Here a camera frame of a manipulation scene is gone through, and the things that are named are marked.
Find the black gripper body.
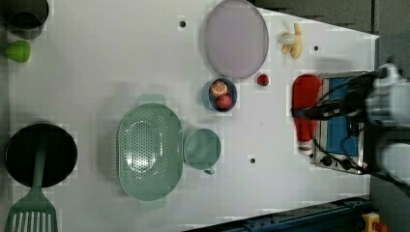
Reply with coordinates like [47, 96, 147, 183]
[291, 75, 373, 120]

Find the red plush ketchup bottle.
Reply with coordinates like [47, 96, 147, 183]
[291, 74, 322, 156]

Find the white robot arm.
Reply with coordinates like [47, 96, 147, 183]
[291, 63, 409, 192]

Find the green oval strainer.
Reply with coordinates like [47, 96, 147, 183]
[116, 94, 184, 211]

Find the silver toaster oven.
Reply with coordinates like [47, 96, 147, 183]
[313, 72, 366, 175]

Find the toy peeled banana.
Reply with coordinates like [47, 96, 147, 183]
[278, 23, 303, 59]

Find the toy strawberry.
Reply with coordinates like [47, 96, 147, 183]
[256, 74, 270, 86]

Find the toy red apple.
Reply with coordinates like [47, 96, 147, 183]
[216, 95, 232, 109]

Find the lavender round plate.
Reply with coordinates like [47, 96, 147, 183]
[204, 0, 269, 78]

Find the small blue bowl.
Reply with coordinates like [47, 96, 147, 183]
[202, 78, 238, 112]

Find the toy orange slice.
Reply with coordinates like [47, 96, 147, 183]
[210, 80, 228, 98]

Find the light green cup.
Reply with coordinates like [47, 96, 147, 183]
[184, 128, 221, 175]

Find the black frying pan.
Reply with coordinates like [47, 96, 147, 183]
[5, 123, 77, 188]

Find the green slotted spatula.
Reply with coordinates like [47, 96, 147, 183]
[5, 144, 58, 232]

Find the green toy pepper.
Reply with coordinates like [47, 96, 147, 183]
[6, 41, 31, 63]

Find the dark grey pot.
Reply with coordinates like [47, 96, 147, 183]
[1, 0, 50, 40]

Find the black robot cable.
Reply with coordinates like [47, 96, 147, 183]
[313, 76, 371, 173]

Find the blue metal frame rail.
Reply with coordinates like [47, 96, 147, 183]
[184, 197, 372, 232]

